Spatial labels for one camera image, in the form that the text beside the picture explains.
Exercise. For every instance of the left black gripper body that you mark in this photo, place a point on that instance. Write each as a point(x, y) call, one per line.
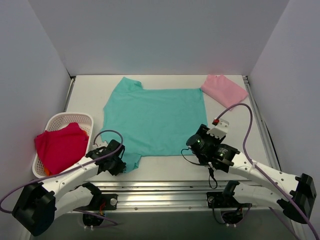
point(116, 165)

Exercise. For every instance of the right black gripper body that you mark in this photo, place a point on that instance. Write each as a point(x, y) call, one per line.
point(203, 130)

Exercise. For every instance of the teal t shirt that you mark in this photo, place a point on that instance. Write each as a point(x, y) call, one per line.
point(152, 122)

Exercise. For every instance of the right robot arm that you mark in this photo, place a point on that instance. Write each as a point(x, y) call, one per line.
point(293, 195)

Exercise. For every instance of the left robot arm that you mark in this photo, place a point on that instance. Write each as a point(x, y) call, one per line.
point(41, 202)

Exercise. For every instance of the crimson t shirt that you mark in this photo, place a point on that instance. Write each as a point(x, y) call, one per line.
point(60, 147)

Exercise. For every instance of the folded pink t shirt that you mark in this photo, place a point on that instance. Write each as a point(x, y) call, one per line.
point(223, 90)

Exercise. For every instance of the orange t shirt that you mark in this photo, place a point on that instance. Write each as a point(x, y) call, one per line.
point(47, 171)

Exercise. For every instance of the white plastic laundry basket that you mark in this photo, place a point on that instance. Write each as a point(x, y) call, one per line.
point(65, 140)

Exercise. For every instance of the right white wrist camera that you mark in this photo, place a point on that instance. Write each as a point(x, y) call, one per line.
point(220, 128)

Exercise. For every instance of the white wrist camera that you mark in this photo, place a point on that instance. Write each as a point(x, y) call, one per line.
point(99, 144)
point(220, 128)

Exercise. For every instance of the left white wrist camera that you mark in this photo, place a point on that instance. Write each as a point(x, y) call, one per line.
point(99, 144)

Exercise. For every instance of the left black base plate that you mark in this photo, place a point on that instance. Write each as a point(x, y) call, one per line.
point(110, 201)

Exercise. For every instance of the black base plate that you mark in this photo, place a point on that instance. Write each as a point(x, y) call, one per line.
point(216, 200)
point(110, 201)

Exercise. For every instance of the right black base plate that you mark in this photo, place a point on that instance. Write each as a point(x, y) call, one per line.
point(216, 200)

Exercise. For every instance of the aluminium rail frame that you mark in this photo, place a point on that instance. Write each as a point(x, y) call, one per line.
point(166, 183)

